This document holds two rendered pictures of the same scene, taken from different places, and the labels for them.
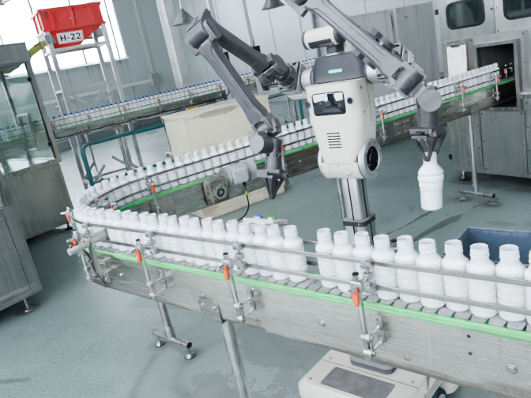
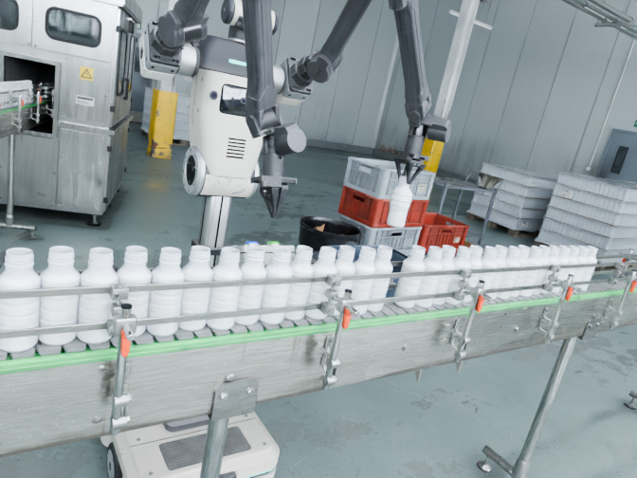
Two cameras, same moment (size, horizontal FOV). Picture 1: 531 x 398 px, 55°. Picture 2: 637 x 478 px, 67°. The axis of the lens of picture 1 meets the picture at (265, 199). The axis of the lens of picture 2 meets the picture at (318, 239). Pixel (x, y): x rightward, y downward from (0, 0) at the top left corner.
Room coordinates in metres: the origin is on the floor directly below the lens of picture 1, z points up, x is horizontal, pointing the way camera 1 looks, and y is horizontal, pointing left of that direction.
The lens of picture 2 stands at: (1.34, 1.11, 1.48)
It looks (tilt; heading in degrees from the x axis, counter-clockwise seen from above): 16 degrees down; 281
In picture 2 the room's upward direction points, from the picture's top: 12 degrees clockwise
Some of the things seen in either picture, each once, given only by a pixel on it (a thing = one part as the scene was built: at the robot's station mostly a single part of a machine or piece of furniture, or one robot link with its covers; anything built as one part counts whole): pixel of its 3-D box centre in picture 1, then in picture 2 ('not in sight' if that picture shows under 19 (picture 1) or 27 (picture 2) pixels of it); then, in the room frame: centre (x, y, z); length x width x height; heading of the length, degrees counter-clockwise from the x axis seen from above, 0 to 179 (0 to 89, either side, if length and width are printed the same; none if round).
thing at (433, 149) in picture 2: not in sight; (427, 164); (1.34, -10.32, 0.55); 0.40 x 0.40 x 1.10; 47
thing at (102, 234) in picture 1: (97, 262); not in sight; (2.01, 0.74, 0.96); 0.23 x 0.10 x 0.27; 137
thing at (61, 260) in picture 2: (148, 233); (59, 295); (1.87, 0.47, 1.08); 0.06 x 0.06 x 0.17
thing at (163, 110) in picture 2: not in sight; (162, 123); (5.82, -6.43, 0.55); 0.40 x 0.40 x 1.10; 47
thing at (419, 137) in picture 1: (428, 144); (409, 169); (1.39, -0.48, 1.32); 0.07 x 0.07 x 0.09; 44
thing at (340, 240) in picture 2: not in sight; (321, 266); (1.89, -2.20, 0.32); 0.45 x 0.45 x 0.64
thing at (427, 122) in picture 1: (427, 118); (413, 147); (1.39, -0.49, 1.39); 0.10 x 0.07 x 0.07; 134
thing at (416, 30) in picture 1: (409, 69); not in sight; (8.02, -2.60, 0.96); 0.82 x 0.50 x 1.91; 119
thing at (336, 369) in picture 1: (379, 362); (187, 416); (1.97, -0.36, 0.24); 0.68 x 0.53 x 0.41; 137
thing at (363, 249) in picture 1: (366, 262); (441, 274); (1.22, -0.22, 1.08); 0.06 x 0.06 x 0.17
